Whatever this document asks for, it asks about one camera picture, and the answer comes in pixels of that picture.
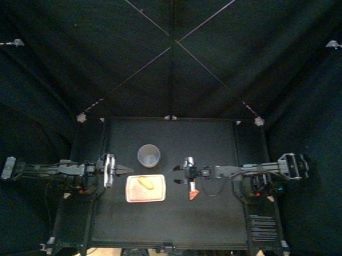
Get yellow toy corn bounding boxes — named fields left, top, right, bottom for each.
left=137, top=176, right=157, bottom=191

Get square pink plate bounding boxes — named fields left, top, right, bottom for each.
left=125, top=173, right=169, bottom=204

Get clear plastic cup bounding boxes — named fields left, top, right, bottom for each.
left=137, top=143, right=162, bottom=169

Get silver table edge clamp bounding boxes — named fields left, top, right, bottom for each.
left=39, top=236, right=59, bottom=256
left=155, top=243, right=179, bottom=256
left=278, top=240, right=292, bottom=256

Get white printed label sticker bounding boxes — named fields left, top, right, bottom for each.
left=249, top=214, right=278, bottom=246

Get black cloth backdrop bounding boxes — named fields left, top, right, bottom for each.
left=0, top=0, right=342, bottom=256

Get black cable loop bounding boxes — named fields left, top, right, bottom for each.
left=201, top=178, right=233, bottom=198

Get thin pink cord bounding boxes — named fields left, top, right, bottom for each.
left=82, top=0, right=238, bottom=114
left=125, top=0, right=262, bottom=119

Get silver frame clamp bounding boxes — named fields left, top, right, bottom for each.
left=0, top=38, right=26, bottom=48
left=325, top=39, right=342, bottom=50

